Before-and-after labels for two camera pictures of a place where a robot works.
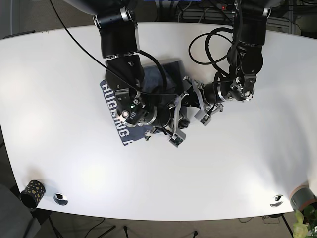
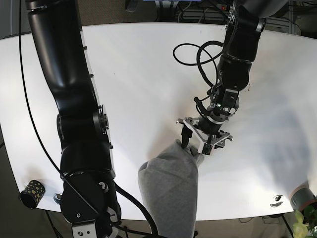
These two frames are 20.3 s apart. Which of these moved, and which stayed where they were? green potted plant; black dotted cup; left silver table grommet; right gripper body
Moved: right gripper body
Stayed: left silver table grommet; green potted plant; black dotted cup
